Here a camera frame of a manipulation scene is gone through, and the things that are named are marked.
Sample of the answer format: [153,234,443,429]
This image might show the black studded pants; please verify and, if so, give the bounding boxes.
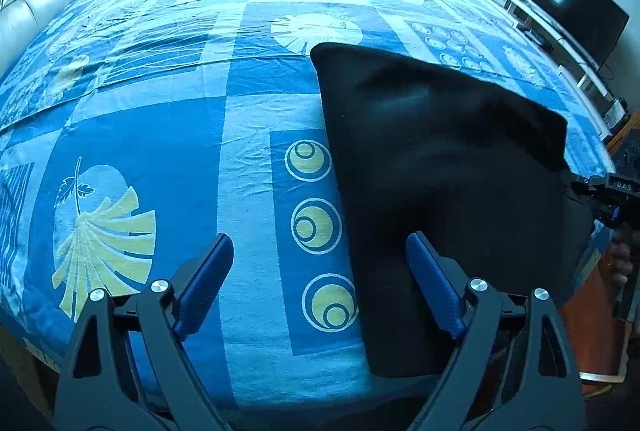
[310,43,594,378]

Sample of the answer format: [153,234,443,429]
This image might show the person right hand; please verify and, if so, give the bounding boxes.
[606,231,634,287]

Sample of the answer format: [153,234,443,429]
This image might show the white tv stand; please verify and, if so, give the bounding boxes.
[494,0,631,138]

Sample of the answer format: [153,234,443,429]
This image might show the black flat television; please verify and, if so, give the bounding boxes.
[531,0,629,69]

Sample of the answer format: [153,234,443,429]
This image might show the blue patterned bed sheet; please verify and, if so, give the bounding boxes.
[1,0,614,411]

